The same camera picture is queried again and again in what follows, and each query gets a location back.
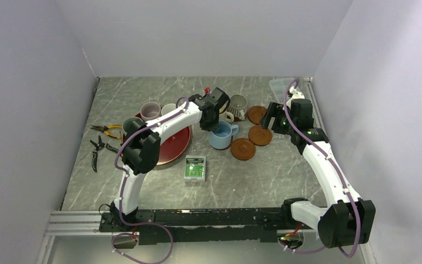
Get cream ribbed ceramic mug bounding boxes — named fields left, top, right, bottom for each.
left=219, top=104, right=235, bottom=123

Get brown wooden coaster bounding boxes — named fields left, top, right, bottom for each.
left=230, top=138, right=256, bottom=161
left=248, top=125, right=273, bottom=146
left=247, top=106, right=267, bottom=125

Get grey ribbed ceramic cup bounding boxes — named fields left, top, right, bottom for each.
left=228, top=94, right=248, bottom=121

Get light blue ceramic mug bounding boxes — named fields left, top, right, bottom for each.
left=208, top=120, right=240, bottom=150

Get white ceramic mug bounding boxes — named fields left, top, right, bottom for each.
left=160, top=103, right=176, bottom=116

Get mauve ceramic mug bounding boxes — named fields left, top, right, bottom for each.
left=140, top=102, right=162, bottom=121

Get grey-green ceramic mug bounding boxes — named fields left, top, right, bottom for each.
left=122, top=117, right=144, bottom=134

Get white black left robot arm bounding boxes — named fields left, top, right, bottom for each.
left=109, top=87, right=230, bottom=231

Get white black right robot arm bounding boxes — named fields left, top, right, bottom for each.
left=260, top=99, right=376, bottom=257

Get clear plastic organizer box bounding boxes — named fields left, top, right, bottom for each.
left=269, top=77, right=294, bottom=103

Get green label plastic box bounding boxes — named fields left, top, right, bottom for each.
left=184, top=155, right=206, bottom=183

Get dark red round tray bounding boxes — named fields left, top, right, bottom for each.
left=134, top=113, right=192, bottom=167

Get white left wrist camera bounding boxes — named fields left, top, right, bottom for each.
left=204, top=87, right=211, bottom=95

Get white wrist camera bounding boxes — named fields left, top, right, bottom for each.
left=204, top=87, right=211, bottom=95
left=287, top=86, right=305, bottom=105

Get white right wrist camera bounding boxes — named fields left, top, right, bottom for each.
left=287, top=86, right=305, bottom=105

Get aluminium frame rail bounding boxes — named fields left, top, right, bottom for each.
left=302, top=75, right=384, bottom=245

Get yellow handled needle-nose pliers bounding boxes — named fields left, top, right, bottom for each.
left=90, top=124, right=122, bottom=140

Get black wire stripper tool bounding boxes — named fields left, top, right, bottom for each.
left=90, top=136, right=119, bottom=173

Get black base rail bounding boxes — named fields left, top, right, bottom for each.
left=98, top=206, right=316, bottom=246

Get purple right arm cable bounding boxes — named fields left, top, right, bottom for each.
left=278, top=78, right=363, bottom=259

